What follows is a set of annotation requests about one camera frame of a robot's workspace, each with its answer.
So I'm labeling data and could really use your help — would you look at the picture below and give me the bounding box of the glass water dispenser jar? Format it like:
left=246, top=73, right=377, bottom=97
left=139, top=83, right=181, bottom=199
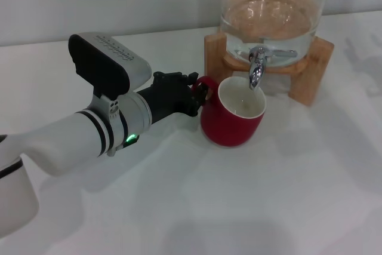
left=220, top=0, right=325, bottom=67

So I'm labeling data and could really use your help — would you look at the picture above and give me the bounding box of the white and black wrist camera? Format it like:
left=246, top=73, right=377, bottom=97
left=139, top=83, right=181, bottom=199
left=67, top=32, right=152, bottom=101

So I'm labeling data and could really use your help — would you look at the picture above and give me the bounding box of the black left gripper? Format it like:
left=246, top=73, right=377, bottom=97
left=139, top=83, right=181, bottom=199
left=139, top=71, right=213, bottom=125

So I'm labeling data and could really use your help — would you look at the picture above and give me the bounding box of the chrome faucet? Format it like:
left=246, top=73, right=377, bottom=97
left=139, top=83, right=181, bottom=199
left=247, top=46, right=298, bottom=91

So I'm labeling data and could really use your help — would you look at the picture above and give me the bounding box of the wooden dispenser stand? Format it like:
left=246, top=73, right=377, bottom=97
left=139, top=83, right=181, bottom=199
left=204, top=29, right=334, bottom=107

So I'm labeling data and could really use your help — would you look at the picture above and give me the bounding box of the red ceramic cup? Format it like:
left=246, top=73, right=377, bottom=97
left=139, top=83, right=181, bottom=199
left=190, top=75, right=267, bottom=148

